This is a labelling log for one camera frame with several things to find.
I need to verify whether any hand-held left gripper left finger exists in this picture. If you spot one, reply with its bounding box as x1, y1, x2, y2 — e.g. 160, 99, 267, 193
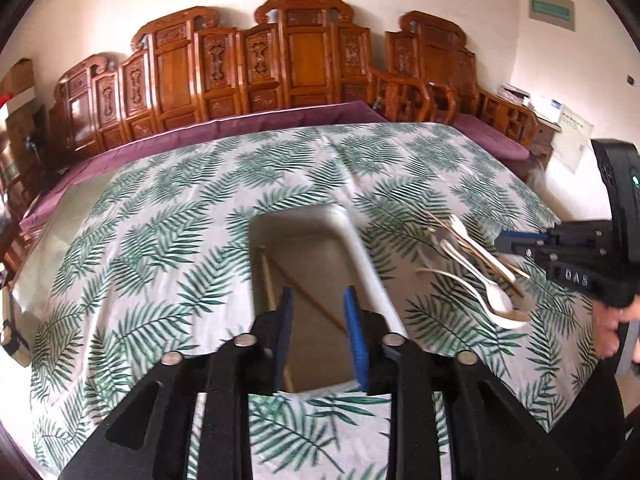
57, 287, 296, 480

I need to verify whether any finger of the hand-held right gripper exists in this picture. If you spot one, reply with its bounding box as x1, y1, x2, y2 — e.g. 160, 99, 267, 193
510, 246, 553, 263
495, 231, 550, 251

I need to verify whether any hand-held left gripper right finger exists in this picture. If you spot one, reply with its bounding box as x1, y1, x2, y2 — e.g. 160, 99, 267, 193
341, 287, 581, 480

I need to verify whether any wooden chopstick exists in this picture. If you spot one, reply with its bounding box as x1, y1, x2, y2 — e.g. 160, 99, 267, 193
430, 215, 526, 297
425, 210, 531, 278
269, 259, 353, 336

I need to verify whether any white plastic spoon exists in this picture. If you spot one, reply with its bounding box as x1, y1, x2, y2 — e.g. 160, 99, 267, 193
436, 240, 515, 315
449, 214, 517, 283

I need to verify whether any cream plastic fork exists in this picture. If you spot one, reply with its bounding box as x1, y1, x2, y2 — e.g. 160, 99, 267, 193
415, 267, 532, 331

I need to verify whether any grey plastic tray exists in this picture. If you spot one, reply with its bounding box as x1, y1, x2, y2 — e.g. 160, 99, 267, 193
247, 203, 410, 401

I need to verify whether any person's right hand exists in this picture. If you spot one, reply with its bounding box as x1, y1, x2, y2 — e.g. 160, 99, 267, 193
592, 302, 626, 360

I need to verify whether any wooden side table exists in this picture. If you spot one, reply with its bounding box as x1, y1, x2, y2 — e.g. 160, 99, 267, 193
527, 120, 557, 173

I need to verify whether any square purple seat cushion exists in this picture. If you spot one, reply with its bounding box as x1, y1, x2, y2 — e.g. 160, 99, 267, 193
452, 112, 532, 162

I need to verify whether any white leaning paper sheet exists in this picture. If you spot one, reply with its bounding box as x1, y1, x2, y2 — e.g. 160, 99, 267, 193
549, 105, 597, 175

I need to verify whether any white box with blue print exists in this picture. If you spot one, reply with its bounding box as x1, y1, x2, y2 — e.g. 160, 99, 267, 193
529, 92, 568, 125

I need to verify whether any white flat box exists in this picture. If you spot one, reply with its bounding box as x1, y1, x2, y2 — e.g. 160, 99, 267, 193
497, 83, 532, 107

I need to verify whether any leaf-print tablecloth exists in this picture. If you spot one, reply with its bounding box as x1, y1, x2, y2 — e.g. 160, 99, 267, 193
27, 122, 596, 480

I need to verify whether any carved wooden armchair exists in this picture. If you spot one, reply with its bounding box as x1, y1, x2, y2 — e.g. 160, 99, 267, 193
385, 10, 541, 158

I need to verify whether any long purple seat cushion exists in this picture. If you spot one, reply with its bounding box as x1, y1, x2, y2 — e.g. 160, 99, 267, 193
19, 100, 388, 233

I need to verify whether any carved wooden sofa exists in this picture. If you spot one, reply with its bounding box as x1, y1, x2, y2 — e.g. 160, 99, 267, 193
47, 0, 433, 173

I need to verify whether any dark wooden chair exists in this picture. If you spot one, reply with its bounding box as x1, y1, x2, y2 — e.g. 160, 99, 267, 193
0, 160, 46, 273

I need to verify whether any small cardboard box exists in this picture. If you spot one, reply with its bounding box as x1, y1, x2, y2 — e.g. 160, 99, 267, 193
0, 57, 36, 106

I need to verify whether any green wall sign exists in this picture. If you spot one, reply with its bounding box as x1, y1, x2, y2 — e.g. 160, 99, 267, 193
528, 0, 577, 34

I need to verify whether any beige case with black strap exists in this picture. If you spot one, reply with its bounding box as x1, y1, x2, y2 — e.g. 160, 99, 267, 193
0, 282, 32, 368

